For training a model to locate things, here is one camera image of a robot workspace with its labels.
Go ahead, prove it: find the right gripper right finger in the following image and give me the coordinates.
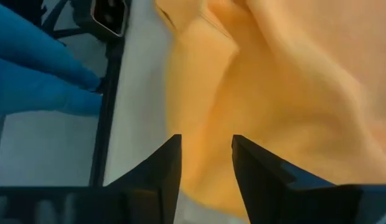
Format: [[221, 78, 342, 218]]
[[232, 134, 339, 224]]

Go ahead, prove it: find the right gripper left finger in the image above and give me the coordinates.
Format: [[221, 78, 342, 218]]
[[105, 134, 182, 224]]

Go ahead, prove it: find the orange microfiber towel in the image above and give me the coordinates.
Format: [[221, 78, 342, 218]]
[[154, 0, 386, 220]]

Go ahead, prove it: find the black aluminium table frame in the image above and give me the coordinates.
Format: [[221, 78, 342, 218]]
[[40, 0, 127, 187]]

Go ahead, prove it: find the black table-level camera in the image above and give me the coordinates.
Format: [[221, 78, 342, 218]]
[[73, 0, 130, 41]]

